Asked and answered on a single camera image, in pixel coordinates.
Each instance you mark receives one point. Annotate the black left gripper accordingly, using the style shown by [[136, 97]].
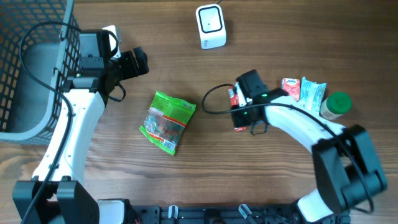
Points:
[[130, 64]]

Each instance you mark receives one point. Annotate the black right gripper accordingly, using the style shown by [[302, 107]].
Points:
[[237, 112]]

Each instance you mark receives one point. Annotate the red candy bar wrapper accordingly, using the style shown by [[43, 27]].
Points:
[[238, 121]]

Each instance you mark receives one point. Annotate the green snack packet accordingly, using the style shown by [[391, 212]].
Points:
[[166, 120]]

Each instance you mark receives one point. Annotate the teal wipes packet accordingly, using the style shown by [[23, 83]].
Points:
[[311, 95]]

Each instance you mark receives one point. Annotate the green lid jar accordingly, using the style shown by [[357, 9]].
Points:
[[335, 105]]

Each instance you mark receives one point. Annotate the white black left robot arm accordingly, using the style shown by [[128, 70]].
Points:
[[55, 193]]

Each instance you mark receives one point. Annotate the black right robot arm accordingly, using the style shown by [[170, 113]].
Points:
[[347, 168]]

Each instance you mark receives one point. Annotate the white barcode scanner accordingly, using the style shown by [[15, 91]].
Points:
[[211, 26]]

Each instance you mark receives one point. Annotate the grey plastic mesh basket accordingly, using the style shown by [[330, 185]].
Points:
[[40, 37]]

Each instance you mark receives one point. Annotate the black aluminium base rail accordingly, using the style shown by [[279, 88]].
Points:
[[268, 214]]

